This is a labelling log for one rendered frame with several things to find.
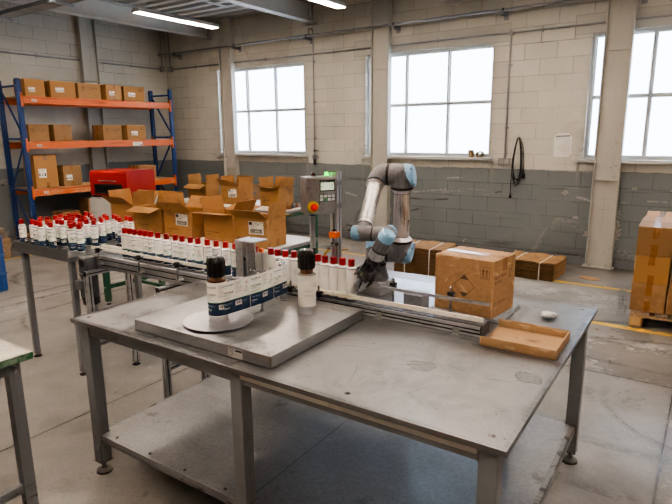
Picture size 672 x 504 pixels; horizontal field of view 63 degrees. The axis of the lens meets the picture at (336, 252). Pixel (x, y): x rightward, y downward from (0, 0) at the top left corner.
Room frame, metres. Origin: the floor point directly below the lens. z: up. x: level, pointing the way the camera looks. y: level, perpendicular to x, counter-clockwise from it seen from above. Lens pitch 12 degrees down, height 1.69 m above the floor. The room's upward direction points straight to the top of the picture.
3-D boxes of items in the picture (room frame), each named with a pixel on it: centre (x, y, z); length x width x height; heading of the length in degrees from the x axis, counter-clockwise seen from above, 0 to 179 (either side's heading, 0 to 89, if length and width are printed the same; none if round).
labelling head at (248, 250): (2.88, 0.45, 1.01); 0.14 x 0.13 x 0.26; 56
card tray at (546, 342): (2.17, -0.79, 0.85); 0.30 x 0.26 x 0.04; 56
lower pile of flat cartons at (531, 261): (6.50, -2.39, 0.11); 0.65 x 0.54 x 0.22; 53
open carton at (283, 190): (7.11, 0.79, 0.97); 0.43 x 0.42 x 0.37; 142
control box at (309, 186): (2.85, 0.09, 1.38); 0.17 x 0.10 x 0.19; 111
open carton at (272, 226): (4.55, 0.62, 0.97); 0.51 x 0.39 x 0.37; 151
